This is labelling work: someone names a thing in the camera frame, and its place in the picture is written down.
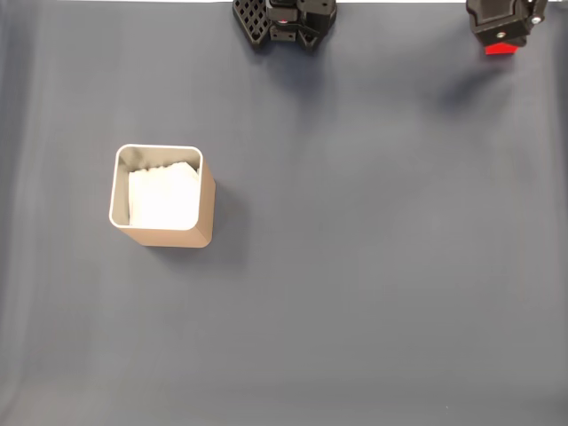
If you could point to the blue-grey table mat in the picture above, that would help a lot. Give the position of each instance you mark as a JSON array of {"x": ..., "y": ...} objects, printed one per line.
[{"x": 355, "y": 266}]

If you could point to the white paper in box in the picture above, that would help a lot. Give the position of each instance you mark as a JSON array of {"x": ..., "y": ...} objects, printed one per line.
[{"x": 162, "y": 199}]

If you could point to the red cube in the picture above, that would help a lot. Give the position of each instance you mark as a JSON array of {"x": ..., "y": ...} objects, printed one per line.
[{"x": 500, "y": 49}]

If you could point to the beige square box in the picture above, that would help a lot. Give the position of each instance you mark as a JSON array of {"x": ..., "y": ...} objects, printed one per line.
[{"x": 177, "y": 237}]

